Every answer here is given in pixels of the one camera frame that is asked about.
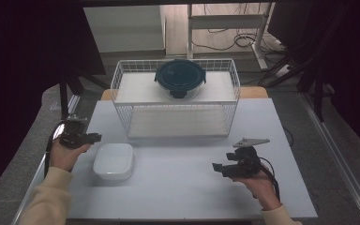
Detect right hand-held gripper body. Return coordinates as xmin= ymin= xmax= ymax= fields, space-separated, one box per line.
xmin=230 ymin=137 xmax=271 ymax=180

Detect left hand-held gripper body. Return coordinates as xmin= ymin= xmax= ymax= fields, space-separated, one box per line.
xmin=59 ymin=113 xmax=90 ymax=150

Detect white wire rack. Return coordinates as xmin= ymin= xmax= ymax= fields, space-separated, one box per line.
xmin=110 ymin=58 xmax=242 ymax=140

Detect glass container with blue lid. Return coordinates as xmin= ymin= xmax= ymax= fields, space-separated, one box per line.
xmin=154 ymin=59 xmax=207 ymax=101

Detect person's left hand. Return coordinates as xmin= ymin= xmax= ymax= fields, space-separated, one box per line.
xmin=49 ymin=137 xmax=92 ymax=173

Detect person's right hand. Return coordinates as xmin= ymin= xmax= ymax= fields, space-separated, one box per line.
xmin=231 ymin=172 xmax=283 ymax=211

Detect white rectangular dish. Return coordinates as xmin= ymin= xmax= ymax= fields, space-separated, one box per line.
xmin=92 ymin=142 xmax=135 ymax=182

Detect black metal stand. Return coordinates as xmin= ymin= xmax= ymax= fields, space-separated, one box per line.
xmin=58 ymin=73 xmax=107 ymax=120

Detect wooden table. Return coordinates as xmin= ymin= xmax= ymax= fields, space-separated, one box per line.
xmin=100 ymin=86 xmax=269 ymax=101

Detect dark curtain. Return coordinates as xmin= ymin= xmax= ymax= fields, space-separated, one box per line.
xmin=267 ymin=0 xmax=360 ymax=158
xmin=0 ymin=0 xmax=107 ymax=203

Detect black tripod stand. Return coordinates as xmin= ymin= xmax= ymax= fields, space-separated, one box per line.
xmin=258 ymin=52 xmax=327 ymax=123

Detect white power strip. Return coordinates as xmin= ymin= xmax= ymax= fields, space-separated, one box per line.
xmin=273 ymin=64 xmax=293 ymax=78

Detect white panel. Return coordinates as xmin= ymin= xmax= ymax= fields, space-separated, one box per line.
xmin=83 ymin=5 xmax=167 ymax=53

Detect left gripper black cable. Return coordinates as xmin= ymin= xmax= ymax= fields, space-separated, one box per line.
xmin=43 ymin=120 xmax=68 ymax=179

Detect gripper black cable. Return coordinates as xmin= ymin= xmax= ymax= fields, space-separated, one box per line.
xmin=43 ymin=120 xmax=68 ymax=179
xmin=257 ymin=156 xmax=281 ymax=202

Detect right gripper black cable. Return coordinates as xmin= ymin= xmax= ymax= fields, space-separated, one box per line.
xmin=257 ymin=156 xmax=281 ymax=202

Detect aluminium rail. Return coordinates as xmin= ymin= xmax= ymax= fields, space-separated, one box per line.
xmin=299 ymin=93 xmax=360 ymax=225

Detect black floor cables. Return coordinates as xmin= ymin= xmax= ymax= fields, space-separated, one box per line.
xmin=191 ymin=3 xmax=283 ymax=53

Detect white metal desk frame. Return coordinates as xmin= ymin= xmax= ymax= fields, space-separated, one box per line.
xmin=186 ymin=3 xmax=275 ymax=70

